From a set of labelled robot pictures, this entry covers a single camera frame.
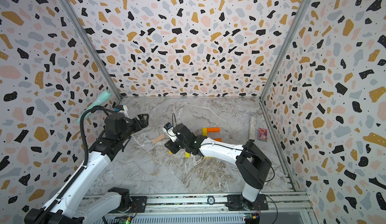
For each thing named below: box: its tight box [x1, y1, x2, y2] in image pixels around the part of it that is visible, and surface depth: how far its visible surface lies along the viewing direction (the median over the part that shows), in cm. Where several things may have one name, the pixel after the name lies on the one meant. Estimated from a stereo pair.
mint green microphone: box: [76, 90, 113, 124], surface depth 78 cm
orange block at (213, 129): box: [206, 127, 221, 133], surface depth 105 cm
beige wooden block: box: [151, 134, 166, 144], surface depth 98 cm
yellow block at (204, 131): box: [202, 127, 208, 137], surface depth 103 cm
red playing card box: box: [257, 127, 269, 143], surface depth 102 cm
